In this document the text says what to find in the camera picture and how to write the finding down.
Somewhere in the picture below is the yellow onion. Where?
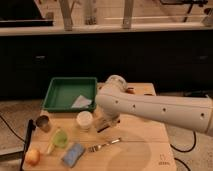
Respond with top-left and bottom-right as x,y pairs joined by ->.
25,149 -> 40,166

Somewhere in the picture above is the white paper cup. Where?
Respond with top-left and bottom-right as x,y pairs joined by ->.
76,111 -> 93,130

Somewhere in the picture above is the small metal cup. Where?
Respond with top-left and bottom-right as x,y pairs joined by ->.
36,115 -> 51,132

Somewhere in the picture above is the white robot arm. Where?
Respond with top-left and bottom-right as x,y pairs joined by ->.
95,75 -> 213,137

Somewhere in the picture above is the silver metal fork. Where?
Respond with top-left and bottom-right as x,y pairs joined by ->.
88,138 -> 122,153

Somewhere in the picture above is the black clamp stand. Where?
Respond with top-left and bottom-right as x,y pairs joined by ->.
0,119 -> 36,171

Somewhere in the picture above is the black power cable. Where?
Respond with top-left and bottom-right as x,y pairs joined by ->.
169,131 -> 201,171

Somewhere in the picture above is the dark chalkboard eraser block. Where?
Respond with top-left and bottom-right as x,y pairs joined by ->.
94,119 -> 114,133

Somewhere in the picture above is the green plastic scoop cup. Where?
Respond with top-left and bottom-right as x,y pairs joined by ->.
46,128 -> 68,155

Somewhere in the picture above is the orange bowl with beans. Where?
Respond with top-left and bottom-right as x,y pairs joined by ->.
126,87 -> 135,94

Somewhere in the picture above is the white folded paper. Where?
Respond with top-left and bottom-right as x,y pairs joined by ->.
72,95 -> 92,108

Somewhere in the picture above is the blue sponge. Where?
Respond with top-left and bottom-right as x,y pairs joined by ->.
62,143 -> 85,167

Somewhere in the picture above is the green plastic tray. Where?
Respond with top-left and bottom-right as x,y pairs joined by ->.
43,77 -> 97,112

